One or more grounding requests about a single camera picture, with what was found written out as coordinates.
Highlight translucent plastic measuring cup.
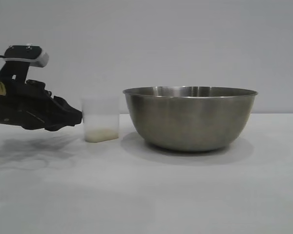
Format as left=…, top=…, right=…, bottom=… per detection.
left=81, top=96, right=121, bottom=143

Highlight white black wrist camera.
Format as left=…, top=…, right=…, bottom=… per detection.
left=3, top=43, right=50, bottom=68

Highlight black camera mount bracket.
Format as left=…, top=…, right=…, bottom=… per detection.
left=0, top=60, right=30, bottom=82

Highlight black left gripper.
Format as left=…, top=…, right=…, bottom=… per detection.
left=0, top=78, right=84, bottom=133

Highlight stainless steel mixing bowl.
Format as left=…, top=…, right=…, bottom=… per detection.
left=122, top=85, right=259, bottom=153

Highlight white rice grains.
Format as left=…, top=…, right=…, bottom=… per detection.
left=85, top=127, right=119, bottom=142

